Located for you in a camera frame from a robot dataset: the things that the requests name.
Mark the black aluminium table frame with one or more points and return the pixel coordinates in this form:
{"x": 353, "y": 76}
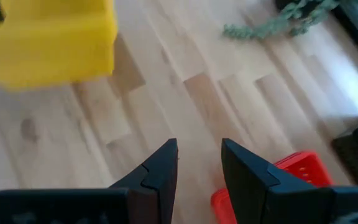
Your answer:
{"x": 357, "y": 35}

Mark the yellow plastic slotted basket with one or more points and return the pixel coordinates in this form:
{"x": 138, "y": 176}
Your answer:
{"x": 42, "y": 46}

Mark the red plastic slotted basket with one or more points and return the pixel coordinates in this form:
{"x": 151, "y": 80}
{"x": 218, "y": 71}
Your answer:
{"x": 306, "y": 168}

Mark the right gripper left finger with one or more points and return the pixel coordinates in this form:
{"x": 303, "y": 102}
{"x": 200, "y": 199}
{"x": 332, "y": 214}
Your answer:
{"x": 154, "y": 186}

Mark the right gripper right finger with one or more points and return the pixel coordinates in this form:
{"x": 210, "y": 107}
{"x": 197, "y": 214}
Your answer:
{"x": 250, "y": 186}

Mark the potted succulent plant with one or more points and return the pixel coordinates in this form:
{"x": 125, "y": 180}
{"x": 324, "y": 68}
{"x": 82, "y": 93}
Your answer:
{"x": 259, "y": 31}

